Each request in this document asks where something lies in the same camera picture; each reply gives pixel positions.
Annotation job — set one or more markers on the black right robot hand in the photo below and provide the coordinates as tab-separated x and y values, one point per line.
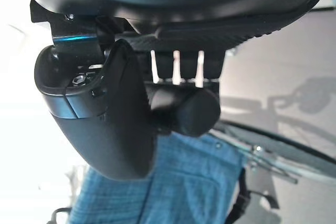
113	129

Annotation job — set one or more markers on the blue textured cloth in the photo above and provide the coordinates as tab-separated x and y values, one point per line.
183	182

